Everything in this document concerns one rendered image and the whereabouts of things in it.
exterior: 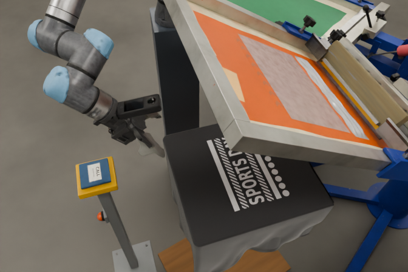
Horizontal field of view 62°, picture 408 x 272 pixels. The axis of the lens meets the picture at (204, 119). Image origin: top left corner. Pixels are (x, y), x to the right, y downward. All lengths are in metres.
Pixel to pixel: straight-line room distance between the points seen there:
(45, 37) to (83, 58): 0.13
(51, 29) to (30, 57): 2.56
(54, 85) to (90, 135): 1.83
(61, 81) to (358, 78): 0.85
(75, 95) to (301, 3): 1.55
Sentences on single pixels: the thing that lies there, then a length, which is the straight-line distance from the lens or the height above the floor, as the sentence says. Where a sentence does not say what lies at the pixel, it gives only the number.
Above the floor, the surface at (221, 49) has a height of 1.46.
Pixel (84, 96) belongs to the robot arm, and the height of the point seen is 1.41.
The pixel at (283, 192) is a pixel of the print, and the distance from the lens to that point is 1.21.
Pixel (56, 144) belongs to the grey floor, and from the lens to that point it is 2.67.
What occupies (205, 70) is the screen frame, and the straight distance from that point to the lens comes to 0.66.
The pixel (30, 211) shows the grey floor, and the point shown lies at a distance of 2.43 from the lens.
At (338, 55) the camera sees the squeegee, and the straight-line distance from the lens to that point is 1.22.
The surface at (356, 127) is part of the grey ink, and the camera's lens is 1.03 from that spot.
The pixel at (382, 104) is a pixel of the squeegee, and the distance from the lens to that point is 1.10.
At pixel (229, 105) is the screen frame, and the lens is 0.59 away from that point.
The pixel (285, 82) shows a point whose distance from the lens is 0.94.
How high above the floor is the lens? 1.98
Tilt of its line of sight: 49 degrees down
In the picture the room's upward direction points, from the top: 1 degrees clockwise
